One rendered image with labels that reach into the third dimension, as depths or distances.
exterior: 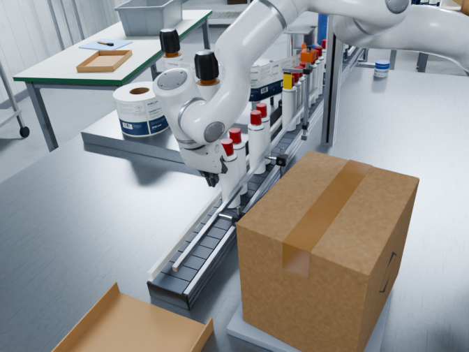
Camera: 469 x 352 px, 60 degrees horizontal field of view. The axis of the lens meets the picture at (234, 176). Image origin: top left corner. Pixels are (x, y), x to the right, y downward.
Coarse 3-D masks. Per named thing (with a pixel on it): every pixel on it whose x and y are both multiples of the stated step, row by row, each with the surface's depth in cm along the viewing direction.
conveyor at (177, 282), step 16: (320, 96) 178; (288, 144) 144; (272, 160) 135; (256, 176) 128; (224, 224) 109; (192, 240) 105; (208, 240) 104; (176, 256) 100; (192, 256) 100; (208, 256) 99; (160, 272) 96; (176, 272) 96; (192, 272) 95; (176, 288) 91
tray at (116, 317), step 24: (96, 312) 91; (120, 312) 93; (144, 312) 92; (168, 312) 92; (72, 336) 85; (96, 336) 88; (120, 336) 87; (144, 336) 87; (168, 336) 87; (192, 336) 86
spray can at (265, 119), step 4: (260, 104) 124; (264, 104) 124; (256, 108) 124; (260, 108) 122; (264, 108) 123; (264, 112) 123; (264, 116) 124; (268, 116) 126; (264, 120) 124; (268, 120) 124; (268, 124) 125; (268, 128) 126; (268, 132) 127; (268, 136) 127; (268, 140) 128; (268, 144) 129; (268, 160) 132; (268, 164) 133
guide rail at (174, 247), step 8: (280, 120) 152; (272, 128) 147; (248, 160) 131; (216, 192) 116; (216, 200) 115; (208, 208) 111; (200, 216) 107; (192, 224) 104; (184, 232) 102; (176, 240) 100; (184, 240) 102; (168, 248) 98; (176, 248) 99; (168, 256) 96; (160, 264) 94; (152, 272) 91
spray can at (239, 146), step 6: (234, 132) 109; (240, 132) 110; (234, 138) 110; (240, 138) 111; (234, 144) 111; (240, 144) 111; (234, 150) 111; (240, 150) 111; (240, 156) 112; (240, 162) 113; (240, 168) 114; (240, 174) 115; (240, 180) 116; (246, 186) 119; (240, 192) 119; (246, 192) 120
